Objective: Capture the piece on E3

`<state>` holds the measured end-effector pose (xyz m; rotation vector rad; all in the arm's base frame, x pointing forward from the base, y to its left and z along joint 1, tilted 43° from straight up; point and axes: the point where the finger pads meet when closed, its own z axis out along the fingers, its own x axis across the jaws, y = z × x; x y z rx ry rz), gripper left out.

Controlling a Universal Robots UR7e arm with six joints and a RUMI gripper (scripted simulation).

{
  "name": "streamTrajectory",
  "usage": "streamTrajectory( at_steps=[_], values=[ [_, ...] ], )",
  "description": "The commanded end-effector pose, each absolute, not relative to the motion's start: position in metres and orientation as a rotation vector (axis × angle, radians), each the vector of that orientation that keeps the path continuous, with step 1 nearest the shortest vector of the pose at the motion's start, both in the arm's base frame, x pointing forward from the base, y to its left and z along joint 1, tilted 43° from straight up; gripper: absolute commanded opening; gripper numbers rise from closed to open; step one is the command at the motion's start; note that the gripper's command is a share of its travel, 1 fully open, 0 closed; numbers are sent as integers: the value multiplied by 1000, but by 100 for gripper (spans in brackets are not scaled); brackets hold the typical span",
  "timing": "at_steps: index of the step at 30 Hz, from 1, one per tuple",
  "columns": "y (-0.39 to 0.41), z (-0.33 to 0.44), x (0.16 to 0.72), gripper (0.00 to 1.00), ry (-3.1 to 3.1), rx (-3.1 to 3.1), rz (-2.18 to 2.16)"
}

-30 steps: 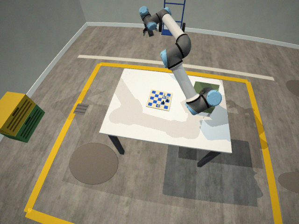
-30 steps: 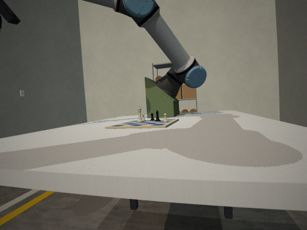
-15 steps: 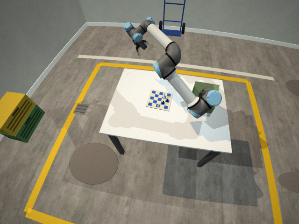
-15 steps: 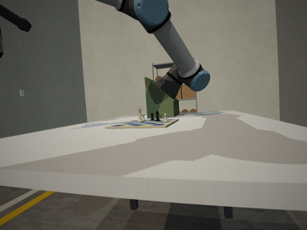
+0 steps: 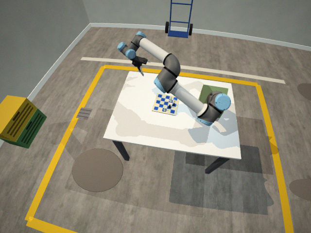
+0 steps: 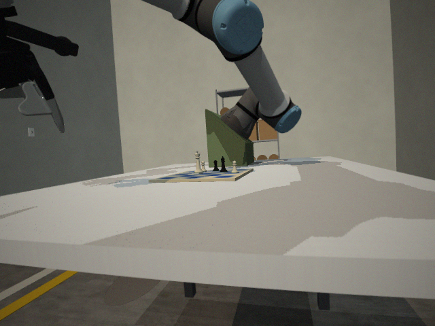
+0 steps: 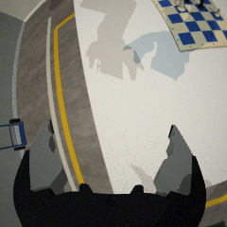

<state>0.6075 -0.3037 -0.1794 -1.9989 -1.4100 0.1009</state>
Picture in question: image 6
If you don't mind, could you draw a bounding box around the blue and cream chessboard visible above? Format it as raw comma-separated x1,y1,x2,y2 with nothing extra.
149,168,254,183

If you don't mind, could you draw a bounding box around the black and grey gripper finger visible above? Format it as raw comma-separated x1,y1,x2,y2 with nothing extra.
0,82,26,100
18,58,65,133

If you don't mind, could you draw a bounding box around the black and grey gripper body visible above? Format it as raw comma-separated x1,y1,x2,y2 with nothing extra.
0,6,39,89

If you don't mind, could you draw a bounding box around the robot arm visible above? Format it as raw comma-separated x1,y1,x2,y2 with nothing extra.
6,0,302,139

